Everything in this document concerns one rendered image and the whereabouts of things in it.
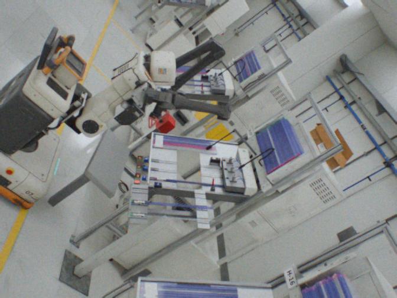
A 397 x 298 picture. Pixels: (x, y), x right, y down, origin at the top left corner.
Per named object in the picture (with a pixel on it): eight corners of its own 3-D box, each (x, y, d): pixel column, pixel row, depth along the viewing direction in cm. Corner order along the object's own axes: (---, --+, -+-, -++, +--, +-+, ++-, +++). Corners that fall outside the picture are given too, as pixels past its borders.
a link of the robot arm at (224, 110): (236, 103, 250) (233, 120, 250) (231, 104, 263) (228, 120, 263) (161, 88, 243) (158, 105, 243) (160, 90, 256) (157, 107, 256)
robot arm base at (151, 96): (146, 83, 245) (145, 93, 235) (159, 85, 247) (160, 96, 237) (143, 95, 250) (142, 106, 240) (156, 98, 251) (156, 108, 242)
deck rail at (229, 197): (146, 193, 287) (146, 186, 283) (146, 191, 288) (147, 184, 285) (247, 204, 296) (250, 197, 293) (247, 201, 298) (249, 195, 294)
